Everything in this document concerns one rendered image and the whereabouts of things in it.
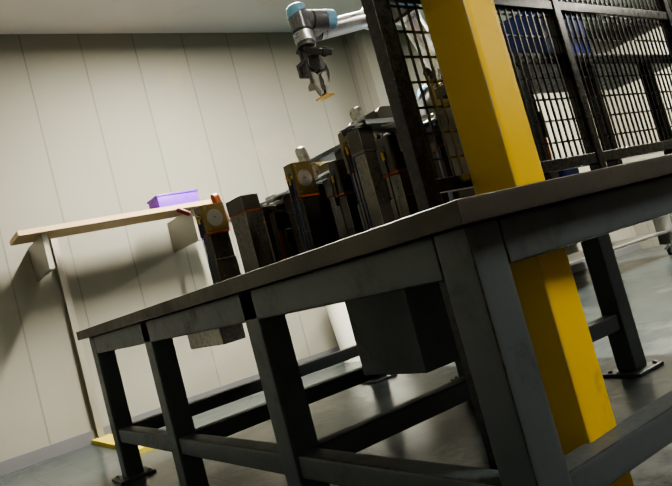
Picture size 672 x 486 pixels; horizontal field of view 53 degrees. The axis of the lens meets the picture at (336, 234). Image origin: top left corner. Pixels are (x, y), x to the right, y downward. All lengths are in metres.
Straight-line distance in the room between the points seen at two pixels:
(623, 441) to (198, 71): 4.77
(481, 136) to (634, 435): 0.61
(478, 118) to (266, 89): 4.60
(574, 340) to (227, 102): 4.59
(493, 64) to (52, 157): 4.03
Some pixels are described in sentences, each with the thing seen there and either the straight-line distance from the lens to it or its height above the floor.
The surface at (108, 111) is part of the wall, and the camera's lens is 5.24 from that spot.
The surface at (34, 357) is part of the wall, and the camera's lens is 4.78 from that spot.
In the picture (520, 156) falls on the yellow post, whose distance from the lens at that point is 1.31.
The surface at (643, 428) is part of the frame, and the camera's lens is 1.39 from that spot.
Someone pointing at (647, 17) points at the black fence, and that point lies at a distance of 2.26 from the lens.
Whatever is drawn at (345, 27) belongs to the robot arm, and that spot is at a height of 1.60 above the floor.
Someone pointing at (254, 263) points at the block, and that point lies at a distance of 2.59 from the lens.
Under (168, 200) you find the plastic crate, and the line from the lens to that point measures 4.64.
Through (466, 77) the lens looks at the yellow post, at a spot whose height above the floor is 0.93.
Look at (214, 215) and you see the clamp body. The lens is 2.82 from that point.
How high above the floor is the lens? 0.63
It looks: 4 degrees up
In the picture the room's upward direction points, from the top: 15 degrees counter-clockwise
